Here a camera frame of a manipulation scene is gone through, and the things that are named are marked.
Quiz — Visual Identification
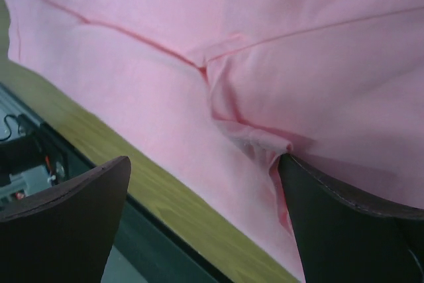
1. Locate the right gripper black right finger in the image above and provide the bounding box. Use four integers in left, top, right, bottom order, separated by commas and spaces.
278, 154, 423, 282

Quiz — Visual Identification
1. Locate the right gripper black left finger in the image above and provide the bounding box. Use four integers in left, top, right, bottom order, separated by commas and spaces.
1, 156, 131, 282

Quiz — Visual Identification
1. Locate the light pink t shirt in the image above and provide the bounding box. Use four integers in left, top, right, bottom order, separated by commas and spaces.
5, 0, 423, 279

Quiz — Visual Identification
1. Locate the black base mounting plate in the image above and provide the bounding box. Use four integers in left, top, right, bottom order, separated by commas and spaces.
1, 87, 229, 282

